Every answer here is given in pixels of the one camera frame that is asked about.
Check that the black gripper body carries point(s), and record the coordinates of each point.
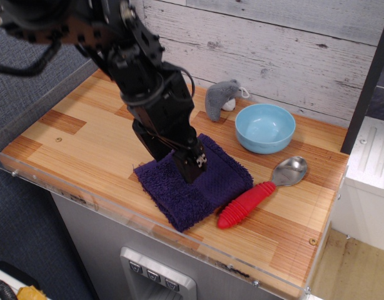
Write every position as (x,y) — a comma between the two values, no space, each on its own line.
(164,110)

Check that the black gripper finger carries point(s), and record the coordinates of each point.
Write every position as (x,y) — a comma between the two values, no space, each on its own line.
(157,149)
(191,162)

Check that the purple terry rag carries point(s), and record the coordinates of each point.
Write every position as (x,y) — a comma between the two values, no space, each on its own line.
(185,204)

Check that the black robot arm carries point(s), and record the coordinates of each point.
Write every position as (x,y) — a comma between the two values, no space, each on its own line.
(113,36)

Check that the grey plush toy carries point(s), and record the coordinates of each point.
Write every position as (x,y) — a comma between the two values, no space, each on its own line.
(222,97)

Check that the light blue plastic bowl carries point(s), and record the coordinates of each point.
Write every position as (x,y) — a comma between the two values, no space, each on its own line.
(264,128)

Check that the grey toy cabinet front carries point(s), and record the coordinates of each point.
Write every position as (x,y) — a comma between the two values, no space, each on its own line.
(99,238)

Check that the silver dispenser button panel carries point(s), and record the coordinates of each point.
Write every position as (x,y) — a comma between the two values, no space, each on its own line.
(150,279)

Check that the clear acrylic table guard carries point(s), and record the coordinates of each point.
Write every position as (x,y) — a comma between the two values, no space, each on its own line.
(83,148)

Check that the white toy sink counter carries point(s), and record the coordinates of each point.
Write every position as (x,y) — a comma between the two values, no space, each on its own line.
(359,209)

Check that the yellow object at corner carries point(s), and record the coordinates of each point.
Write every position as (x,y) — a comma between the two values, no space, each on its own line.
(30,293)

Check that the red handled metal spoon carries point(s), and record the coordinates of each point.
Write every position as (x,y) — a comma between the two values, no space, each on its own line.
(289,172)

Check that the black right vertical post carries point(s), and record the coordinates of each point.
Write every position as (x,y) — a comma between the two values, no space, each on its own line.
(364,100)

